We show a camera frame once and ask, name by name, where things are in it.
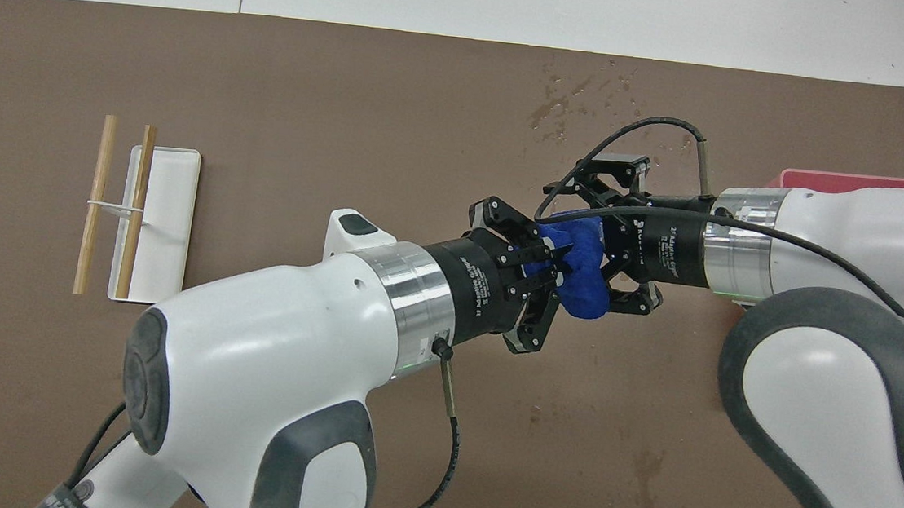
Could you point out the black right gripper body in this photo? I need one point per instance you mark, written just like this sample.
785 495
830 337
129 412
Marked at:
677 249

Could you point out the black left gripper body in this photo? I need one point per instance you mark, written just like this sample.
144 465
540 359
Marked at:
477 289

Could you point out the blue towel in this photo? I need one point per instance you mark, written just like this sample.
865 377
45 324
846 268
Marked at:
581 273

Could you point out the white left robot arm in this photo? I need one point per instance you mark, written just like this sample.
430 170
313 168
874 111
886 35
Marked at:
247 351

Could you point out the white towel rack tray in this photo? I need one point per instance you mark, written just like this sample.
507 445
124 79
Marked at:
168 221

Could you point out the pink plastic bin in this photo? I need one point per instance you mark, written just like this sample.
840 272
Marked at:
851 182

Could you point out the brown table mat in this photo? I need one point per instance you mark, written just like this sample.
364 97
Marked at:
350 114

